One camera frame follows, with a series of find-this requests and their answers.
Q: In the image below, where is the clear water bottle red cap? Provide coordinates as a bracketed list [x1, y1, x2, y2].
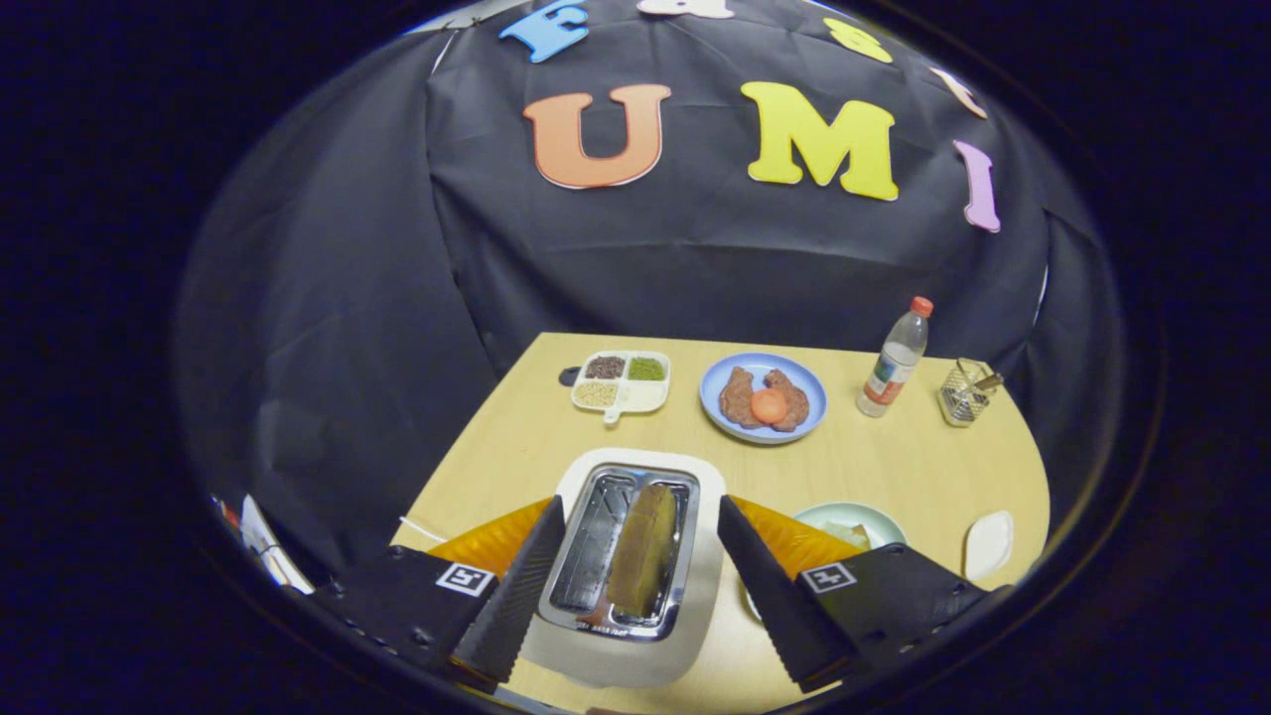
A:
[856, 296, 934, 418]

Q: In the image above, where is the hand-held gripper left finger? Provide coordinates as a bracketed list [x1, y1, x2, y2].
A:
[313, 495, 568, 694]

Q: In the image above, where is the white divided seasoning tray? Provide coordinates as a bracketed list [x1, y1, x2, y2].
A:
[571, 350, 671, 425]

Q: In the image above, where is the metal wire utensil holder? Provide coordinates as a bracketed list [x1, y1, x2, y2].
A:
[938, 357, 1004, 428]

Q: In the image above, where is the small white plate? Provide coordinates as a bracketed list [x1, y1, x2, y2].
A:
[964, 510, 1015, 583]

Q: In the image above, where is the pale green plate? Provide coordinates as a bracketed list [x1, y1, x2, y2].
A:
[743, 501, 908, 619]

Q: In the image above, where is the toasted bread slice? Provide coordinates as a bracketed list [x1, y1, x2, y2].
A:
[606, 483, 678, 619]

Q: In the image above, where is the brown steak piece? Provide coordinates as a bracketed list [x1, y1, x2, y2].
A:
[763, 369, 810, 433]
[719, 366, 764, 428]

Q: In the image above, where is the white toaster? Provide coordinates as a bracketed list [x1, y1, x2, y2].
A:
[521, 447, 726, 689]

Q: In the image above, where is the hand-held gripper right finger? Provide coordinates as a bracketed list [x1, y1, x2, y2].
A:
[716, 494, 997, 695]

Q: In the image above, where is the blue plate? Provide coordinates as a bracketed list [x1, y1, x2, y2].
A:
[699, 353, 828, 445]

